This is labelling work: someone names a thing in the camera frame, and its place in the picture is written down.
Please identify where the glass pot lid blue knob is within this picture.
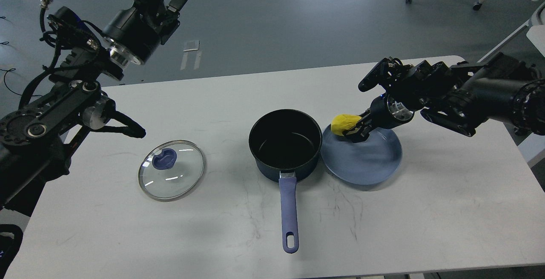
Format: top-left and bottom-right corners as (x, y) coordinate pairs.
(138, 140), (206, 202)

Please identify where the blue round plate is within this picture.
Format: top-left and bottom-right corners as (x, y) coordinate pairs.
(321, 126), (403, 186)

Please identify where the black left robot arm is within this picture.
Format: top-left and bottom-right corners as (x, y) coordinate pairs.
(0, 0), (188, 209)

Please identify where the blue saucepan with handle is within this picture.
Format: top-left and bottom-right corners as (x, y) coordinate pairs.
(248, 109), (322, 254)

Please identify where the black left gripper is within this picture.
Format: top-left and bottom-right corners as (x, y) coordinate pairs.
(103, 0), (189, 65)

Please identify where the white chair at right edge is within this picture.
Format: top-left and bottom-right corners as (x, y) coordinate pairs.
(477, 0), (545, 63)

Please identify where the yellow potato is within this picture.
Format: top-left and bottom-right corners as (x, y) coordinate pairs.
(330, 114), (362, 137)

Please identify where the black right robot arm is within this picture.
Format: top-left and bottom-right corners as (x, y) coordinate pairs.
(330, 53), (545, 143)

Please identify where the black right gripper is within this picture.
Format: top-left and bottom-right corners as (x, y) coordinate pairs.
(341, 95), (414, 143)

